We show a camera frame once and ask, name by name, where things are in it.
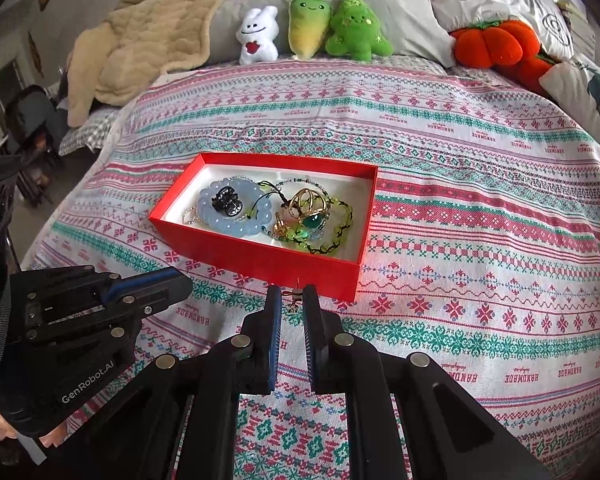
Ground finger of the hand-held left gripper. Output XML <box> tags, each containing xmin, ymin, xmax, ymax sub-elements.
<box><xmin>101</xmin><ymin>266</ymin><xmax>194</xmax><ymax>312</ymax></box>

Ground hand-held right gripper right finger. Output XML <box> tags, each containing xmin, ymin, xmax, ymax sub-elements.
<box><xmin>302</xmin><ymin>285</ymin><xmax>551</xmax><ymax>480</ymax></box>

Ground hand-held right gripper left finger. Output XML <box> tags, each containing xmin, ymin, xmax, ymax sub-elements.
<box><xmin>45</xmin><ymin>285</ymin><xmax>283</xmax><ymax>480</ymax></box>

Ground red jewelry box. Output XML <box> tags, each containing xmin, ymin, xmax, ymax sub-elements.
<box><xmin>148</xmin><ymin>152</ymin><xmax>379</xmax><ymax>303</ymax></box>

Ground light blue bead bracelet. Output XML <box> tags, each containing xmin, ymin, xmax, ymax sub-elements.
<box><xmin>196</xmin><ymin>177</ymin><xmax>274</xmax><ymax>236</ymax></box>

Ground gold rhinestone charm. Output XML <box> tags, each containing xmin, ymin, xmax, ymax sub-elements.
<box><xmin>272</xmin><ymin>212</ymin><xmax>294</xmax><ymax>239</ymax></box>

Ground black hair claw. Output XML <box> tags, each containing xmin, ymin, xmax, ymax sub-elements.
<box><xmin>211</xmin><ymin>186</ymin><xmax>244</xmax><ymax>217</ymax></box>

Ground green bead black cord necklace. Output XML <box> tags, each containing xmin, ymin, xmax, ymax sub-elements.
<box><xmin>250</xmin><ymin>180</ymin><xmax>355</xmax><ymax>257</ymax></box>

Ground gold bangle ring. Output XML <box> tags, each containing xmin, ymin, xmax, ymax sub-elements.
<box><xmin>286</xmin><ymin>187</ymin><xmax>328</xmax><ymax>216</ymax></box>

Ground grey checked bedsheet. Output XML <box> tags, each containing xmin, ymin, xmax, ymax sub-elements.
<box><xmin>57</xmin><ymin>107</ymin><xmax>123</xmax><ymax>156</ymax></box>

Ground black chair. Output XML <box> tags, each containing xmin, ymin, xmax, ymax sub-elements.
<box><xmin>5</xmin><ymin>85</ymin><xmax>68</xmax><ymax>206</ymax></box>

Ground printed blanket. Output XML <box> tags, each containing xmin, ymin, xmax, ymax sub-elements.
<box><xmin>20</xmin><ymin>55</ymin><xmax>600</xmax><ymax>480</ymax></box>

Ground beige quilted blanket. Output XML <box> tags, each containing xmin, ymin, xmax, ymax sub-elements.
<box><xmin>66</xmin><ymin>0</ymin><xmax>248</xmax><ymax>128</ymax></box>

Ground white plush toy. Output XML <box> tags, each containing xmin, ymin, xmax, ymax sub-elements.
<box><xmin>236</xmin><ymin>6</ymin><xmax>281</xmax><ymax>66</ymax></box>

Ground yellow green radish plush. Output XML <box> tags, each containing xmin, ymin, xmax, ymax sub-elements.
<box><xmin>287</xmin><ymin>0</ymin><xmax>337</xmax><ymax>59</ymax></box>

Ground green tree plush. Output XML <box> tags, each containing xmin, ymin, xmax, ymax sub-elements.
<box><xmin>326</xmin><ymin>0</ymin><xmax>395</xmax><ymax>65</ymax></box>

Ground orange pumpkin plush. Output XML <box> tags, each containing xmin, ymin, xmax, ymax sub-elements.
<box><xmin>450</xmin><ymin>20</ymin><xmax>541</xmax><ymax>70</ymax></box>
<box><xmin>495</xmin><ymin>52</ymin><xmax>556</xmax><ymax>96</ymax></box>

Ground deer print pillow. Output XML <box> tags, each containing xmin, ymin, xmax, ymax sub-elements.
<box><xmin>539</xmin><ymin>55</ymin><xmax>600</xmax><ymax>151</ymax></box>

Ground grey printed pillow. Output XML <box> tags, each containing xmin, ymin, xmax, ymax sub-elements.
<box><xmin>427</xmin><ymin>0</ymin><xmax>576</xmax><ymax>61</ymax></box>

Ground dark green bead bracelet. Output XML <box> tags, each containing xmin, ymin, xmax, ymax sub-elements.
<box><xmin>230</xmin><ymin>175</ymin><xmax>333</xmax><ymax>198</ymax></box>

